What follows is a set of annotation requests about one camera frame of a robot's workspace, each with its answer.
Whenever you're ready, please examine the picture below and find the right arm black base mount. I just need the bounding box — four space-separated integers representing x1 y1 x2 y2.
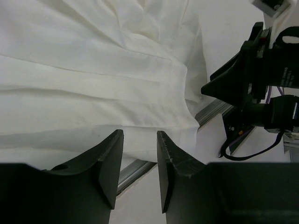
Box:
219 106 255 158

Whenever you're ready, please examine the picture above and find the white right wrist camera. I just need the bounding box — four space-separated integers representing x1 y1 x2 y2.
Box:
249 0 298 49

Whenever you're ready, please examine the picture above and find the white pleated skirt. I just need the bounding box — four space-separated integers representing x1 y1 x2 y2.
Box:
0 0 206 167

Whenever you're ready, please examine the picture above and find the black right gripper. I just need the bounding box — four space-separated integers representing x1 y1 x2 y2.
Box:
201 22 299 131

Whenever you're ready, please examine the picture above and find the aluminium table edge rail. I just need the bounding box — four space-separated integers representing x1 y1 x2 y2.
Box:
117 100 233 195

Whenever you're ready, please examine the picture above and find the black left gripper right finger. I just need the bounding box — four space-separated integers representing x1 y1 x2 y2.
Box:
157 131 299 224

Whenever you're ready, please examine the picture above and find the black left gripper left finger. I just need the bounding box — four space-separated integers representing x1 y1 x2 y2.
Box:
0 130 123 224

